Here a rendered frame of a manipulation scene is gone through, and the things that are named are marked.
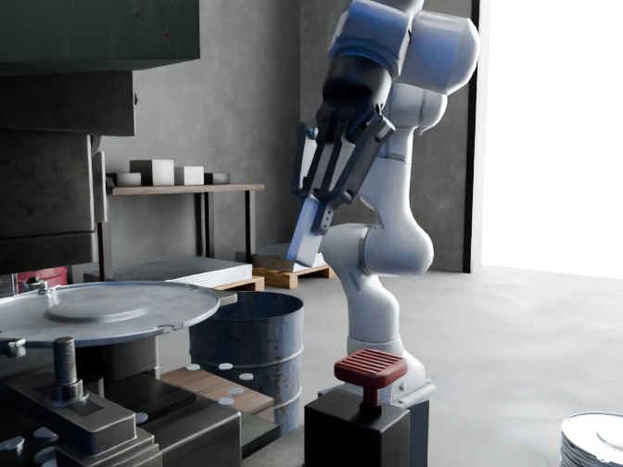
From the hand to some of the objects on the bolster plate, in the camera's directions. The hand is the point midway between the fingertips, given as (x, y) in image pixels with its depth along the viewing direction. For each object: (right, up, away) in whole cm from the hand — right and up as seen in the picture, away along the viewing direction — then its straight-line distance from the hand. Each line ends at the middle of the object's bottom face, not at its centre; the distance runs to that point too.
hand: (309, 233), depth 57 cm
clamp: (-20, -20, -11) cm, 30 cm away
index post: (-40, -16, +20) cm, 47 cm away
